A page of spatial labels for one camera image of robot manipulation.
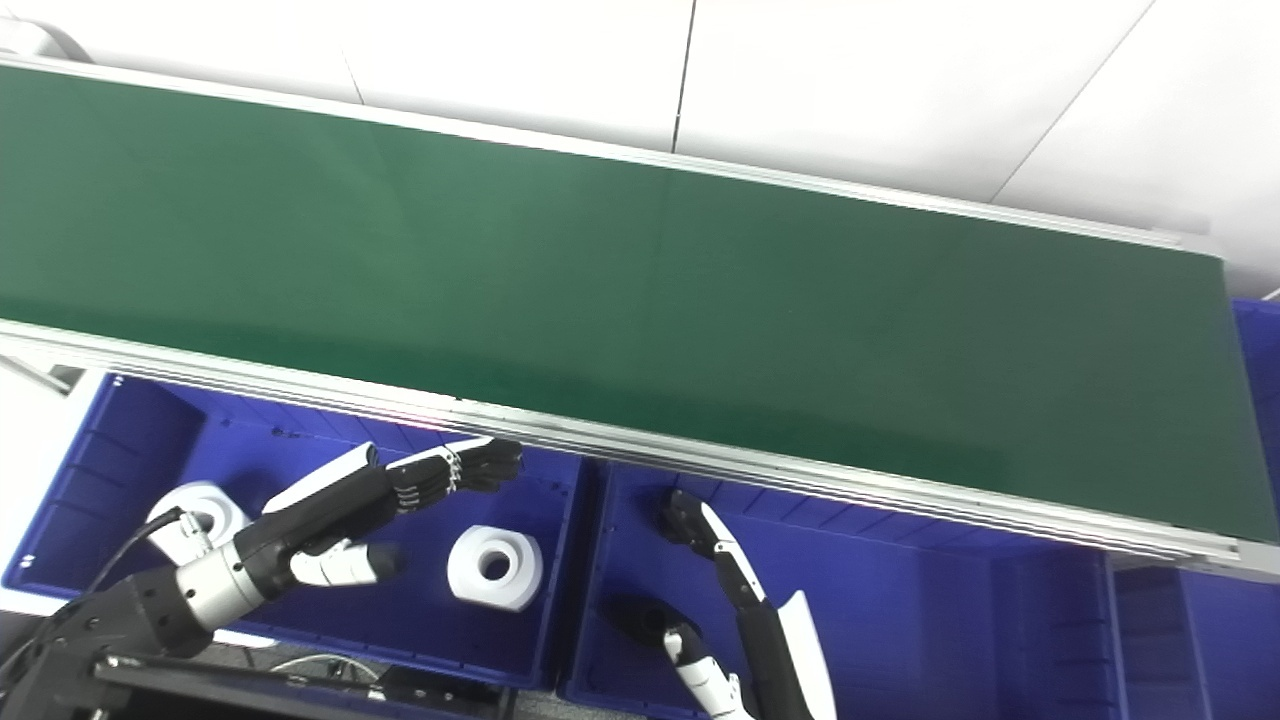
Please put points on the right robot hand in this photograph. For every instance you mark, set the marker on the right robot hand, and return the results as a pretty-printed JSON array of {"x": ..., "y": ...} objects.
[{"x": 780, "y": 660}]

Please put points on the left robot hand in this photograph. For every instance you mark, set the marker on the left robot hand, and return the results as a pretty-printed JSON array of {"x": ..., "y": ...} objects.
[{"x": 320, "y": 520}]

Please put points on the white cylindrical part with hole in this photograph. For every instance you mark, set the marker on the white cylindrical part with hole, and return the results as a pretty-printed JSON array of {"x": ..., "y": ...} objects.
[
  {"x": 218, "y": 503},
  {"x": 520, "y": 590}
]

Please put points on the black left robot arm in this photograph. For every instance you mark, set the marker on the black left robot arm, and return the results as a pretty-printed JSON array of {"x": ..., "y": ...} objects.
[{"x": 130, "y": 610}]

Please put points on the blue plastic bin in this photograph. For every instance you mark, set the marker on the blue plastic bin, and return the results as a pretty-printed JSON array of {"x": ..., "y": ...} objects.
[
  {"x": 1200, "y": 650},
  {"x": 120, "y": 460},
  {"x": 1262, "y": 380},
  {"x": 920, "y": 640}
]

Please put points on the green conveyor belt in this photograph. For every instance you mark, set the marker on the green conveyor belt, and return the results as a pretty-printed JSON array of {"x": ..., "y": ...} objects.
[{"x": 640, "y": 300}]

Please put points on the white conveyor end cover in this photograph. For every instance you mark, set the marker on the white conveyor end cover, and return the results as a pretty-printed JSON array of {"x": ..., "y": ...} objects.
[{"x": 35, "y": 40}]

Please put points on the black robot torso base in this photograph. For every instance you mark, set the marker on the black robot torso base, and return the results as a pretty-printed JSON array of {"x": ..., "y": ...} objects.
[{"x": 300, "y": 697}]

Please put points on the aluminium conveyor support bracket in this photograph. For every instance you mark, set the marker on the aluminium conveyor support bracket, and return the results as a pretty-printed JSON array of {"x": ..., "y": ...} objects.
[{"x": 40, "y": 375}]

